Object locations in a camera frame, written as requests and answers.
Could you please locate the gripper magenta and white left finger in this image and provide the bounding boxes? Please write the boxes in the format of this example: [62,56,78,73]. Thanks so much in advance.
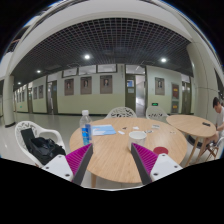
[43,144,93,185]

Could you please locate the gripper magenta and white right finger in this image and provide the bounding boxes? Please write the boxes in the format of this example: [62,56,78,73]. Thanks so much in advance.
[131,143,182,185]

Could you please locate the clear water bottle blue label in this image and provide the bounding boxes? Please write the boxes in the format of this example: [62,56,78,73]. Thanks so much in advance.
[80,110,92,145]

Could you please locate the red round coaster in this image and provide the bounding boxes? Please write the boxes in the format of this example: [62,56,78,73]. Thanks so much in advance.
[153,147,168,155]

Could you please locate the white paper cup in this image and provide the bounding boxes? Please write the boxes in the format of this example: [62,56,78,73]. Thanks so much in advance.
[128,131,147,148]

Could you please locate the black backpack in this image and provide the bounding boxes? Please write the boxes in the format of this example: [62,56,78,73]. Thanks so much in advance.
[21,128,65,165]

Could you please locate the round wooden table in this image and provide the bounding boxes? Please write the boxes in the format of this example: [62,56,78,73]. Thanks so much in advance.
[68,116,189,189]
[166,114,216,166]

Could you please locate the blue and white paper booklet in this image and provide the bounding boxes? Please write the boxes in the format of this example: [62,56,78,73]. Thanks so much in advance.
[92,125,116,136]

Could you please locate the white plastic chair right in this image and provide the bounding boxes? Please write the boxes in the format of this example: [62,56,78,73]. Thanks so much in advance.
[146,106,168,121]

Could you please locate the white plastic chair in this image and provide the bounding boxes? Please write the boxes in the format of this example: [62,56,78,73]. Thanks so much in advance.
[15,121,65,167]
[107,107,137,118]
[146,106,168,121]

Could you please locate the white plastic chair middle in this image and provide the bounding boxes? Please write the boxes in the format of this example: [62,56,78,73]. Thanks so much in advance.
[107,107,137,118]

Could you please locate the white plastic chair left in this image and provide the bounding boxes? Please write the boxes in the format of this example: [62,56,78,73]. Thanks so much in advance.
[15,121,65,167]

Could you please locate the green open door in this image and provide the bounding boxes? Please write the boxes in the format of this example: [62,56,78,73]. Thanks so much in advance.
[125,75,136,110]

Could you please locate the seated person white shirt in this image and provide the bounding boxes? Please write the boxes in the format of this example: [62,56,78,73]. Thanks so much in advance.
[202,97,224,152]

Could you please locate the framed portrait on wall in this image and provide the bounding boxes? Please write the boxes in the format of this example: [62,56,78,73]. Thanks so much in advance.
[80,77,92,94]
[100,75,112,94]
[64,79,74,96]

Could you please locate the framed portrait right wall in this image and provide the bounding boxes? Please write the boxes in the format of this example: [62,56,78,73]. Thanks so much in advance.
[155,77,165,95]

